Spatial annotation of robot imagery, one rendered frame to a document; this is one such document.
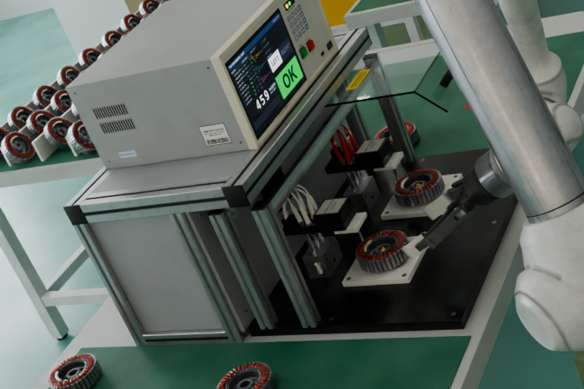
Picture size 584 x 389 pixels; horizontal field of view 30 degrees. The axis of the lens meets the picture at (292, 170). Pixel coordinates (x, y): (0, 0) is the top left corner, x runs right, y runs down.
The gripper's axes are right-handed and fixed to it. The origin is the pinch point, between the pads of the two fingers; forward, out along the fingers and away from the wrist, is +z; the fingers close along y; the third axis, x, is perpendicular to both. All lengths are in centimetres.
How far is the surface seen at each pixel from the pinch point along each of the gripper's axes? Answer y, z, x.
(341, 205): -0.7, 8.5, 14.6
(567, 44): 99, -2, -11
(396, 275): -7.0, 7.0, -2.2
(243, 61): -1.8, -2.5, 49.0
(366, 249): -2.0, 11.7, 4.5
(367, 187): 22.9, 19.5, 9.4
